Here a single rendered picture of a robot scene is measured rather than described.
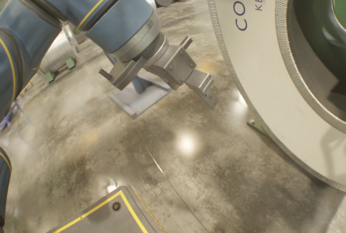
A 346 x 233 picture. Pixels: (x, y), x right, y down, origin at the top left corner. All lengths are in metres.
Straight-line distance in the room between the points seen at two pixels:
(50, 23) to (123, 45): 0.11
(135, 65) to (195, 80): 0.10
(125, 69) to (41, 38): 0.14
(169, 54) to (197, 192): 0.80
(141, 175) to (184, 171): 0.29
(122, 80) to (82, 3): 0.13
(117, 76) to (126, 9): 0.11
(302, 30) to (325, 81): 0.21
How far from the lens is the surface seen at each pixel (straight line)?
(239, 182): 0.95
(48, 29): 0.24
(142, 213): 0.61
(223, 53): 0.75
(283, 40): 0.56
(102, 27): 0.23
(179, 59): 0.26
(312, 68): 0.68
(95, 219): 0.70
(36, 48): 0.25
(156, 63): 0.27
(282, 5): 0.53
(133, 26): 0.23
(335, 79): 0.79
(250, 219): 0.91
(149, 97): 1.64
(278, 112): 0.71
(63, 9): 0.24
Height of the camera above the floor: 0.89
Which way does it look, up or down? 37 degrees down
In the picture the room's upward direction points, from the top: 19 degrees counter-clockwise
